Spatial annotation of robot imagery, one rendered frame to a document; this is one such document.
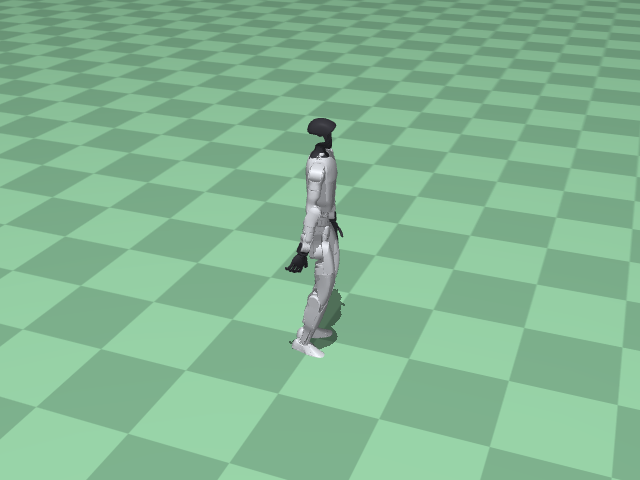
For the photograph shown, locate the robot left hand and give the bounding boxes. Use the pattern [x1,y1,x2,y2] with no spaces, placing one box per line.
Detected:
[329,211,343,240]

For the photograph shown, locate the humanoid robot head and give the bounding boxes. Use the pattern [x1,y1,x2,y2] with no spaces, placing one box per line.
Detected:
[307,118,336,159]

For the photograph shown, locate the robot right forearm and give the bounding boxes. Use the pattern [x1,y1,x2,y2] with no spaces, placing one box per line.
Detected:
[300,208,320,253]

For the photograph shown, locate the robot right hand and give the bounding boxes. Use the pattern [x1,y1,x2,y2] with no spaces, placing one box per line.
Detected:
[285,242,311,273]

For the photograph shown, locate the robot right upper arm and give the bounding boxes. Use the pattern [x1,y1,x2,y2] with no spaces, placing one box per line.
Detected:
[306,163,325,217]

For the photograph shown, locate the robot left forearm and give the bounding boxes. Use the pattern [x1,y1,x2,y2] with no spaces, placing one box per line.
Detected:
[329,194,336,219]

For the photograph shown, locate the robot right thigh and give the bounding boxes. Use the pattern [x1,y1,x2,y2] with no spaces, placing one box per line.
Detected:
[308,234,335,309]

